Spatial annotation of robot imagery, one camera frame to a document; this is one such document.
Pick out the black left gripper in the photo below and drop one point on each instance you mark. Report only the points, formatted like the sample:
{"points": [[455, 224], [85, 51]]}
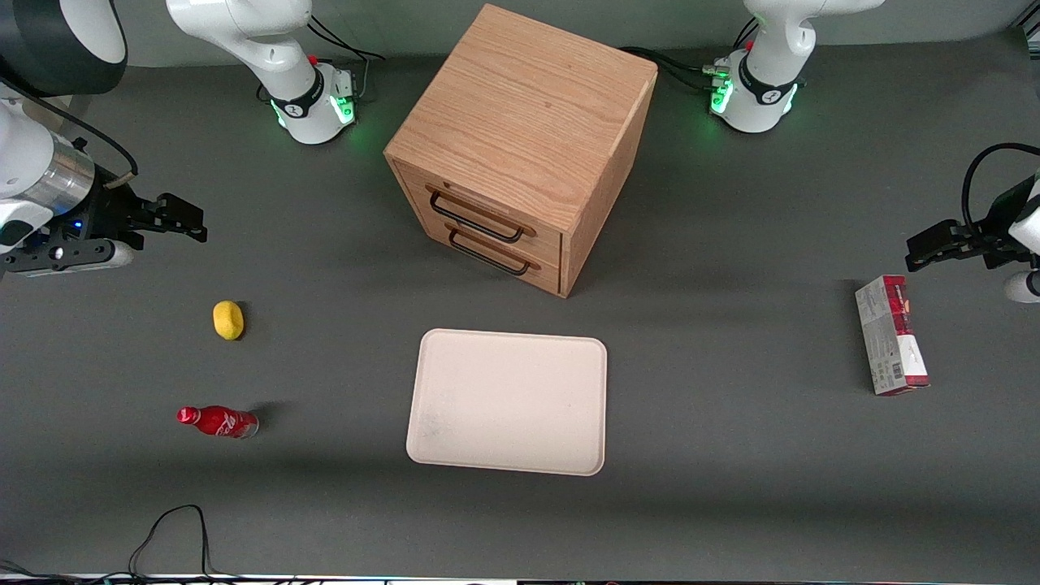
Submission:
{"points": [[996, 228]]}

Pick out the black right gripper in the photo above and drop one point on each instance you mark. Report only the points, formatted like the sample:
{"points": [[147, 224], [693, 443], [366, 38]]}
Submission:
{"points": [[104, 210]]}

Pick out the red coke bottle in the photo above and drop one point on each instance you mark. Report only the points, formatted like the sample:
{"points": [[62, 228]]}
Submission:
{"points": [[221, 422]]}

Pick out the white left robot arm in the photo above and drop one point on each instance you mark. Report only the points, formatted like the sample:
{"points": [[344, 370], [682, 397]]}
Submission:
{"points": [[772, 49]]}

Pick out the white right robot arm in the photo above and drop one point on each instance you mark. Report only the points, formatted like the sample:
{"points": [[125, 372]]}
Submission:
{"points": [[244, 32]]}

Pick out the beige plastic tray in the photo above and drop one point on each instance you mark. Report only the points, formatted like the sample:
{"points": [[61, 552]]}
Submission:
{"points": [[508, 402]]}

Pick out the red and grey carton box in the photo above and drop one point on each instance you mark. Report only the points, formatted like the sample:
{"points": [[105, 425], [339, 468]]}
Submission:
{"points": [[890, 341]]}

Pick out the yellow lemon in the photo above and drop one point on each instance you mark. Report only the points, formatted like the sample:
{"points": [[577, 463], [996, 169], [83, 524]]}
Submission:
{"points": [[228, 320]]}

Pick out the wooden drawer front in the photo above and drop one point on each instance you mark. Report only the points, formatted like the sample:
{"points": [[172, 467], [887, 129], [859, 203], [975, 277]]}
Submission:
{"points": [[487, 195], [536, 275]]}

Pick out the wooden drawer cabinet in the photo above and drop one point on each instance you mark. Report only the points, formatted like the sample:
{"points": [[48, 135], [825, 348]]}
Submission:
{"points": [[520, 106]]}

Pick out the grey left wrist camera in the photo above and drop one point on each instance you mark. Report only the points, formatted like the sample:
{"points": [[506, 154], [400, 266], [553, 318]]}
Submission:
{"points": [[1025, 288]]}

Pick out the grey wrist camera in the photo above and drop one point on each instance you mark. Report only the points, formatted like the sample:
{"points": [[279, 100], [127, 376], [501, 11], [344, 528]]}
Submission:
{"points": [[65, 256], [1025, 288]]}

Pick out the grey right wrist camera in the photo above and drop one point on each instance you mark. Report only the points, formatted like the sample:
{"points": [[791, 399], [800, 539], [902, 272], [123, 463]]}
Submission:
{"points": [[65, 256]]}

